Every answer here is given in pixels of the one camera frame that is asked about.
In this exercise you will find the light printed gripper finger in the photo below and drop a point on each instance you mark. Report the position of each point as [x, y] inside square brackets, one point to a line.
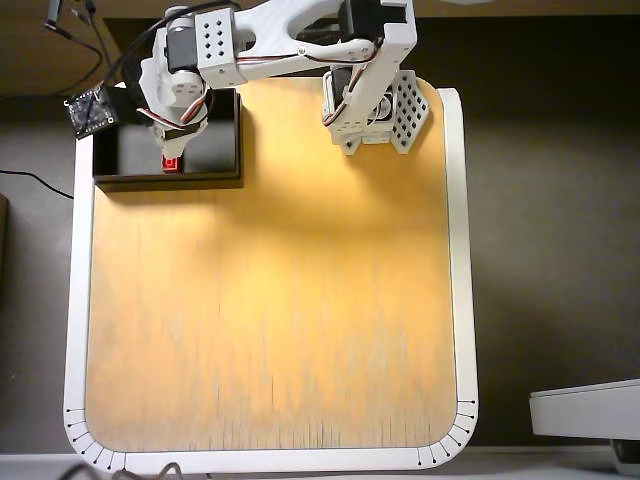
[199, 122]
[174, 145]

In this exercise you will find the white printed gripper body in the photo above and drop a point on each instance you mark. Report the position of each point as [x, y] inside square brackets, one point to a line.
[176, 136]

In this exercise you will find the red lego block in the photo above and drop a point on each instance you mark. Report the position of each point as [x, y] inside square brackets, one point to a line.
[171, 165]

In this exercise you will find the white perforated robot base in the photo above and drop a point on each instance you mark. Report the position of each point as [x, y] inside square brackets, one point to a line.
[410, 115]

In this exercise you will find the white printed robot arm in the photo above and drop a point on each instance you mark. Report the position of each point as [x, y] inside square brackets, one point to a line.
[280, 30]

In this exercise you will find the black rectangular bin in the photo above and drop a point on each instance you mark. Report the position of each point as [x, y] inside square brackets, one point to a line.
[215, 150]

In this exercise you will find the brown wooden shelf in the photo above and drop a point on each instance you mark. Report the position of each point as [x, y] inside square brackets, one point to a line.
[30, 60]

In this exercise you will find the white plastic device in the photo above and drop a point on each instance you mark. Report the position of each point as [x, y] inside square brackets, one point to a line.
[585, 410]

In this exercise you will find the black camera circuit board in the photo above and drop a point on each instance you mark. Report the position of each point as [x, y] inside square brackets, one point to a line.
[90, 112]

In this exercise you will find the white table rim frame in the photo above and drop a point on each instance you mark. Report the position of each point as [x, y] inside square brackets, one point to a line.
[460, 250]

